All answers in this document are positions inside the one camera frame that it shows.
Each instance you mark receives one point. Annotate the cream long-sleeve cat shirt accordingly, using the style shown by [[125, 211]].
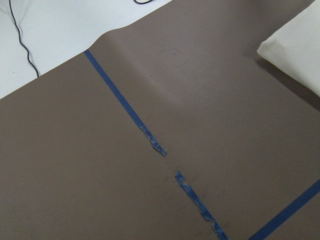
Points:
[[295, 48]]

